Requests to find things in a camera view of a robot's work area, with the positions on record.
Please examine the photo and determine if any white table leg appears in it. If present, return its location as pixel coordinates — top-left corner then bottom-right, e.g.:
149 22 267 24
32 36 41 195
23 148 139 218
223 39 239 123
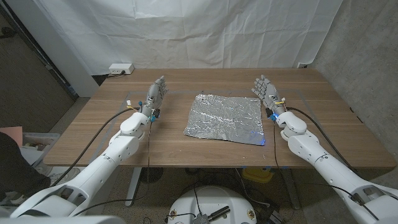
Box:
124 167 143 207

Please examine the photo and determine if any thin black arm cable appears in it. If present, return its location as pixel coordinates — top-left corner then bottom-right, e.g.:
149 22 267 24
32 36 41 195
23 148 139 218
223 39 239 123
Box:
72 119 154 217
272 119 381 221

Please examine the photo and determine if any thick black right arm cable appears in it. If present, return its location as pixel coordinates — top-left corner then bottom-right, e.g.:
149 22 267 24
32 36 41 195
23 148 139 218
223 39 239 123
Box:
285 106 358 172

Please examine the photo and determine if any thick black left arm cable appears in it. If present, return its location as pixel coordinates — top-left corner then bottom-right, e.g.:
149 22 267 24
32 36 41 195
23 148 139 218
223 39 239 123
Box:
51 106 141 187

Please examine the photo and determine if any white creased backdrop sheet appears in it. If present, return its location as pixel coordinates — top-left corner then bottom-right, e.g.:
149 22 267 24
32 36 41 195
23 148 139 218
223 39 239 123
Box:
32 0 343 76

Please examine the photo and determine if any clear plastic storage bin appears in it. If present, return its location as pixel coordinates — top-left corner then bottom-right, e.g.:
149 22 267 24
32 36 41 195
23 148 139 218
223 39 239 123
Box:
18 132 61 169

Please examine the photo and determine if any person in dark clothing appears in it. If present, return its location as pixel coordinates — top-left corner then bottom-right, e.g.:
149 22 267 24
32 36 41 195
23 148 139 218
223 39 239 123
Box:
0 132 52 202

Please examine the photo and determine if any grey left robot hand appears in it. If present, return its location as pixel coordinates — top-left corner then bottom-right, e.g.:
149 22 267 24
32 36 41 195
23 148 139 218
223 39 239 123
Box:
140 75 169 116

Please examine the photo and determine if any crinkled aluminum foil sheet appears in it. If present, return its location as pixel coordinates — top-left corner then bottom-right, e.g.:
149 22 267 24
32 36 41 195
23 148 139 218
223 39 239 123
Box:
183 93 266 146

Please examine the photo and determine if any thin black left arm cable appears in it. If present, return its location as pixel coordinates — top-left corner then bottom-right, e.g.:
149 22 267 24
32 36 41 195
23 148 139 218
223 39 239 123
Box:
72 119 154 217

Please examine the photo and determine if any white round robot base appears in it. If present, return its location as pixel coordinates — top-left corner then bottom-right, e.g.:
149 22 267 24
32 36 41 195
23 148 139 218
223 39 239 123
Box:
167 185 257 224

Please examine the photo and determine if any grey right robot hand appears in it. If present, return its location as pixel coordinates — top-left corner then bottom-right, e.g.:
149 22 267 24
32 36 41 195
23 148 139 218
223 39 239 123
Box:
251 74 286 116

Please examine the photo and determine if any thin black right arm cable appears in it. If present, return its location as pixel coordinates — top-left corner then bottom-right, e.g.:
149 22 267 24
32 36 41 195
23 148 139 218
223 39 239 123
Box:
272 119 381 221

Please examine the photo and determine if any black tool on base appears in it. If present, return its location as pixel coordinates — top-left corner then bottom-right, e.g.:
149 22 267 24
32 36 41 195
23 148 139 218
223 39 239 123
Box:
192 205 231 224

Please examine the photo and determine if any white power strip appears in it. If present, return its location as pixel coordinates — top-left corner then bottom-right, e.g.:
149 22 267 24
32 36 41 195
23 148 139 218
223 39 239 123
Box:
108 63 135 75

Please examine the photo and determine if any black round floor fan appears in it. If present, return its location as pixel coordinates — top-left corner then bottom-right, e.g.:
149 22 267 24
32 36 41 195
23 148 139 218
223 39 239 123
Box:
139 167 164 184

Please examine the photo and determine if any yellow object under table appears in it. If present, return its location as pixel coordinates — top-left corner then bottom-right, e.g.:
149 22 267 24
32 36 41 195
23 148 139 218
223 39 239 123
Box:
242 167 274 184

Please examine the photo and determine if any grey table leg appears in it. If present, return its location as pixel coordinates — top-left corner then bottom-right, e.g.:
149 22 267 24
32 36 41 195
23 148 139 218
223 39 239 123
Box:
281 167 302 210

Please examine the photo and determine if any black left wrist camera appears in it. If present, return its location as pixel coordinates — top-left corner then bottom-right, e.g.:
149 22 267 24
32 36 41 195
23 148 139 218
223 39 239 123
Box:
150 108 162 123

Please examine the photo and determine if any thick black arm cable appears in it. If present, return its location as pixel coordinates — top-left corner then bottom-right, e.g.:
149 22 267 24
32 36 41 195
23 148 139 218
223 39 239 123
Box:
285 106 358 172
51 106 141 187

